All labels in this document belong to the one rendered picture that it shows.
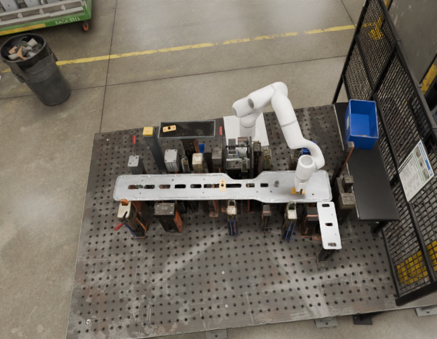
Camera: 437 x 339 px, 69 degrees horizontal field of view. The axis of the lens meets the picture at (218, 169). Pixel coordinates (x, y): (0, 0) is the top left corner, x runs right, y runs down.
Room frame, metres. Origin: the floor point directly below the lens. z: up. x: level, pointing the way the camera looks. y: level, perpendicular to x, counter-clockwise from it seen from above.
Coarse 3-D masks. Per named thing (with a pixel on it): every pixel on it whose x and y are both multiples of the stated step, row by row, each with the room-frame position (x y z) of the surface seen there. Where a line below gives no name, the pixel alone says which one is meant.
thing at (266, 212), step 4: (264, 208) 0.80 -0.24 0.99; (268, 208) 0.79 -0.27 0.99; (264, 212) 0.77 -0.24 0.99; (268, 212) 0.77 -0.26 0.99; (264, 216) 0.75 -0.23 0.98; (268, 216) 0.74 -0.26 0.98; (264, 220) 0.75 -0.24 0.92; (268, 220) 0.74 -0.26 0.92; (260, 224) 0.81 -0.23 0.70; (264, 224) 0.76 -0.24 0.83; (268, 224) 0.75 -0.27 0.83; (260, 228) 0.78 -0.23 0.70; (264, 228) 0.75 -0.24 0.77; (268, 228) 0.75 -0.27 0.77; (264, 232) 0.74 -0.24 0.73; (268, 232) 0.74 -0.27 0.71
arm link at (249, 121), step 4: (264, 108) 1.47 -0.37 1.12; (252, 112) 1.43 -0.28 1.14; (256, 112) 1.46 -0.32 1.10; (260, 112) 1.46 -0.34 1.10; (248, 116) 1.47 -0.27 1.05; (252, 116) 1.47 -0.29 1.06; (256, 116) 1.45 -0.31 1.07; (240, 120) 1.48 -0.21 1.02; (244, 120) 1.46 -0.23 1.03; (248, 120) 1.45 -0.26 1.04; (252, 120) 1.45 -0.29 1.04; (240, 124) 1.48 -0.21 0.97; (244, 124) 1.45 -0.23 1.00; (248, 124) 1.44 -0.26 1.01; (252, 124) 1.44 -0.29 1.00
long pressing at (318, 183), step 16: (128, 176) 1.16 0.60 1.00; (144, 176) 1.14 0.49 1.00; (160, 176) 1.12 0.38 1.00; (176, 176) 1.10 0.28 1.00; (192, 176) 1.09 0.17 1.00; (208, 176) 1.07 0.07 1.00; (224, 176) 1.05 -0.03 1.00; (272, 176) 1.00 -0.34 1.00; (288, 176) 0.98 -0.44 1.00; (320, 176) 0.95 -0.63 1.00; (128, 192) 1.03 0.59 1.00; (144, 192) 1.02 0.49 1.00; (160, 192) 1.00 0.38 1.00; (176, 192) 0.98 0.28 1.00; (192, 192) 0.97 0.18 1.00; (208, 192) 0.95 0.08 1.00; (224, 192) 0.93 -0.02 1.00; (240, 192) 0.92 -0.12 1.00; (256, 192) 0.90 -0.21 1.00; (272, 192) 0.89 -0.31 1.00; (288, 192) 0.87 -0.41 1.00; (320, 192) 0.84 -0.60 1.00
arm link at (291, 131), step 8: (296, 120) 1.04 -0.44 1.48; (288, 128) 1.00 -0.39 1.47; (296, 128) 1.00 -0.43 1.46; (288, 136) 0.98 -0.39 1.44; (296, 136) 0.97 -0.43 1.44; (288, 144) 0.96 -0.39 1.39; (296, 144) 0.94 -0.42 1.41; (304, 144) 0.94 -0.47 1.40; (312, 144) 0.94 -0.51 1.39; (312, 152) 0.93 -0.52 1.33; (320, 152) 0.91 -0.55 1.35; (320, 160) 0.88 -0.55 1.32
